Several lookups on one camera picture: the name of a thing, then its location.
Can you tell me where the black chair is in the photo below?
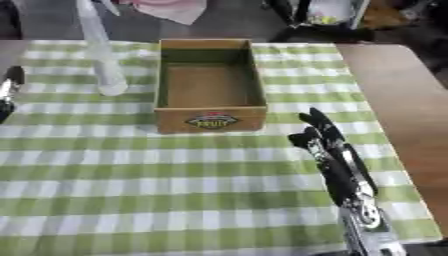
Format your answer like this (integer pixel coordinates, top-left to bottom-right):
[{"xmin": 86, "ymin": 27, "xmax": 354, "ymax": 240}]
[{"xmin": 260, "ymin": 0, "xmax": 382, "ymax": 44}]

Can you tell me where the tan cardboard box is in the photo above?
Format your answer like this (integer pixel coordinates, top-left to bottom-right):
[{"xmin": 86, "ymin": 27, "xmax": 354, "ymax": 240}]
[{"xmin": 152, "ymin": 38, "xmax": 270, "ymax": 135}]

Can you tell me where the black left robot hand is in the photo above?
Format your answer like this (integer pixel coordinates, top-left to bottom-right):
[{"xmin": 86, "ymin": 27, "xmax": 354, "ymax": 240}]
[{"xmin": 0, "ymin": 65, "xmax": 27, "ymax": 125}]

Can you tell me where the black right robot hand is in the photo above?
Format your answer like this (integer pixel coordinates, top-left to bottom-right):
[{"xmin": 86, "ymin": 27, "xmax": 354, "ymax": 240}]
[{"xmin": 287, "ymin": 106, "xmax": 380, "ymax": 207}]

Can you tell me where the clear plastic bottle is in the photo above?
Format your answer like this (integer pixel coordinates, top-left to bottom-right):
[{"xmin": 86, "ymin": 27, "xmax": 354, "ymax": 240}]
[{"xmin": 73, "ymin": 0, "xmax": 130, "ymax": 97}]

